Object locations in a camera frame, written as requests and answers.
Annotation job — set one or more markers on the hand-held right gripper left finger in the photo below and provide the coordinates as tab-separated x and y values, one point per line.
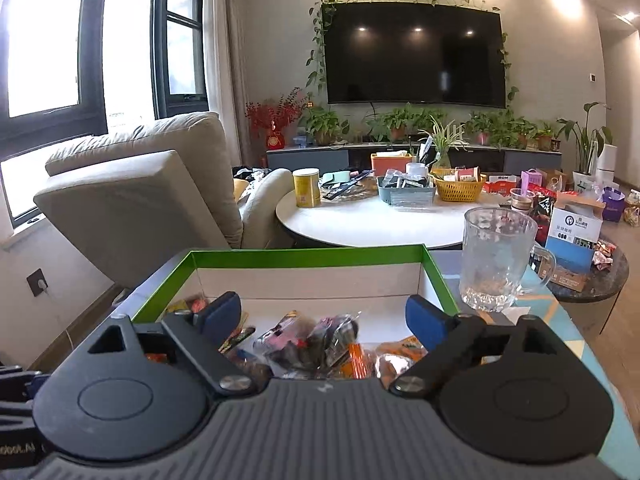
222	317

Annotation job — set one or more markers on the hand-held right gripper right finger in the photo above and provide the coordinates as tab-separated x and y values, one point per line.
425	322

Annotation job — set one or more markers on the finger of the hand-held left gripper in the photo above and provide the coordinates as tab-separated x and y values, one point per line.
22	382

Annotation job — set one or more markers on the pile of snack packets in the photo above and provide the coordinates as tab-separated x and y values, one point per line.
300	350

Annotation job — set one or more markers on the green cardboard box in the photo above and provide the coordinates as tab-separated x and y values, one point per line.
310	280

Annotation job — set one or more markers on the glass mug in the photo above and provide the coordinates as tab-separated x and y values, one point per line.
490	260

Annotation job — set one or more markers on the round white table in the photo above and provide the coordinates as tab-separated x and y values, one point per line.
350	225

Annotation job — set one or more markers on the blue plastic basket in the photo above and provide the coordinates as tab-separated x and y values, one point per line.
405	195

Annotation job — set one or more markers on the yellow woven basket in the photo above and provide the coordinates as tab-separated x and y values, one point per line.
457	191

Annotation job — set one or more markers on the yellow can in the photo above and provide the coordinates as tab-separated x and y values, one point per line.
306	190

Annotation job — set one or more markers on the beige armchair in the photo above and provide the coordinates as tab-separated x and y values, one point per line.
125	200

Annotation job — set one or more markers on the striped tablecloth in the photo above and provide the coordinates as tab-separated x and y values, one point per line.
580	347

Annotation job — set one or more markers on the blue white carton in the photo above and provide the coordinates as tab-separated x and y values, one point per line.
570	255

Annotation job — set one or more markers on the red snack bag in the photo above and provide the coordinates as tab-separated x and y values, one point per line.
544	215

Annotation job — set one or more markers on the orange tissue box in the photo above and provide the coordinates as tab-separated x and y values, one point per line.
390	165

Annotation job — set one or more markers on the spider plant in vase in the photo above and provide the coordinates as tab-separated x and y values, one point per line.
442	159

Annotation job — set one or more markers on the mint green case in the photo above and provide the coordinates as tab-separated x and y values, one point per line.
336	177

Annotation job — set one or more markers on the pink box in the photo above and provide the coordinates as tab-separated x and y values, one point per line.
531	181

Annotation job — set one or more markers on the dark television cabinet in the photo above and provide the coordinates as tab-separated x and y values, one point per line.
310	160

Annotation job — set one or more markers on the small dark round table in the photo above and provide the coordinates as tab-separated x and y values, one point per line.
605	280

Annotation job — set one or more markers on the red flower arrangement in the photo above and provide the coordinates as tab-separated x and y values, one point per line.
270	115

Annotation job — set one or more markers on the tall leafy plant white pot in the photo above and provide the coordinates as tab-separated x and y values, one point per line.
582	177

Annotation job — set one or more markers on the row of potted plants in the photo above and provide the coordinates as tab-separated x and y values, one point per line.
325	122

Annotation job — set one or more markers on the purple gift bag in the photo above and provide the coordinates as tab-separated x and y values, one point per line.
612	204

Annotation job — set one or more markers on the beige curtain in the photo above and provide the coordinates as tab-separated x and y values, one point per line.
225	60

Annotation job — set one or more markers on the climbing vine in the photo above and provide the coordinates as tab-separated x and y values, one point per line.
316	67

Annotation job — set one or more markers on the black television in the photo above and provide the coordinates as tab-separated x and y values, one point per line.
415	55

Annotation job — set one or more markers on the narrow black framed window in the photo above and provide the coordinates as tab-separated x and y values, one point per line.
180	35

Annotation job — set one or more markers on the large black framed window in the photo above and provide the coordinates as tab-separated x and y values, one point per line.
45	60

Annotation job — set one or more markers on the wall socket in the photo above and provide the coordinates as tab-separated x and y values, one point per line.
38	284

